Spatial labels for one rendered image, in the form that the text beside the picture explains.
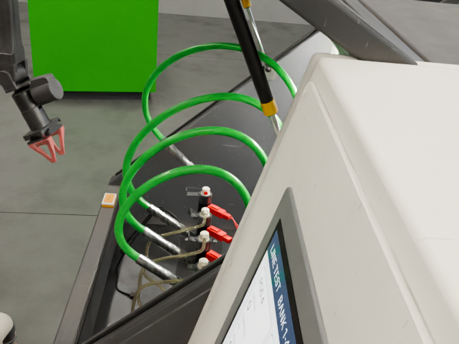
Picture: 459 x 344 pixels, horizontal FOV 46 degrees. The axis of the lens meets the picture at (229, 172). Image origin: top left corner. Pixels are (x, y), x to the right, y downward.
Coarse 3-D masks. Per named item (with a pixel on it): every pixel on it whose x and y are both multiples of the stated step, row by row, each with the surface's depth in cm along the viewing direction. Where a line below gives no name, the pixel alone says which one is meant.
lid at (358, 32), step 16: (288, 0) 59; (304, 0) 59; (320, 0) 59; (336, 0) 60; (352, 0) 100; (304, 16) 60; (320, 16) 60; (336, 16) 60; (352, 16) 60; (368, 16) 84; (336, 32) 61; (352, 32) 61; (368, 32) 61; (384, 32) 74; (352, 48) 62; (368, 48) 62; (384, 48) 62; (400, 48) 65; (416, 64) 63
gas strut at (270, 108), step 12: (228, 0) 62; (228, 12) 64; (240, 12) 63; (240, 24) 64; (240, 36) 65; (252, 36) 66; (252, 48) 66; (252, 60) 66; (252, 72) 67; (264, 72) 68; (264, 84) 68; (264, 96) 69; (264, 108) 70; (276, 108) 70; (276, 120) 71; (276, 132) 72
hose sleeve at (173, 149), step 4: (168, 148) 121; (172, 148) 121; (176, 148) 121; (172, 152) 121; (176, 152) 121; (180, 152) 121; (176, 156) 121; (180, 156) 121; (184, 156) 121; (180, 160) 121; (184, 160) 121; (188, 160) 121; (184, 164) 121
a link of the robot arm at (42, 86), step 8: (0, 72) 136; (8, 72) 137; (0, 80) 137; (8, 80) 137; (24, 80) 144; (32, 80) 138; (40, 80) 138; (48, 80) 138; (56, 80) 141; (8, 88) 138; (16, 88) 138; (32, 88) 139; (40, 88) 138; (48, 88) 137; (56, 88) 140; (32, 96) 139; (40, 96) 139; (48, 96) 138; (56, 96) 139; (40, 104) 141
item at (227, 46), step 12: (192, 48) 109; (204, 48) 108; (216, 48) 107; (228, 48) 106; (240, 48) 105; (168, 60) 112; (264, 60) 104; (156, 72) 114; (288, 84) 104; (144, 96) 118; (144, 108) 119; (156, 132) 121
